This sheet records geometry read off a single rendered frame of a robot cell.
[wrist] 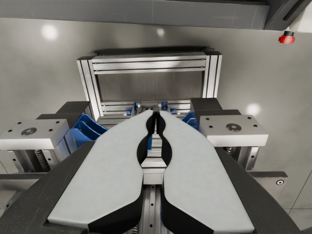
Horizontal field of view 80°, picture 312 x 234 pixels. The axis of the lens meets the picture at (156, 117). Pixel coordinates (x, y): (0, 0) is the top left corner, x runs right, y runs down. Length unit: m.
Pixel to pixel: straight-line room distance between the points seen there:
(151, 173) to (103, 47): 1.03
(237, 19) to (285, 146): 1.74
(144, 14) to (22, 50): 1.36
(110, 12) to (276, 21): 0.29
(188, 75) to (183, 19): 0.83
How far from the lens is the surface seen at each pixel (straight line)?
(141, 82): 1.21
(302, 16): 0.43
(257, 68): 1.55
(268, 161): 2.10
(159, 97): 1.24
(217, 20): 0.40
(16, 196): 0.59
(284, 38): 0.61
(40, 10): 0.44
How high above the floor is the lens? 1.33
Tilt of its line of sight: 59 degrees down
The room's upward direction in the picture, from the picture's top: 177 degrees counter-clockwise
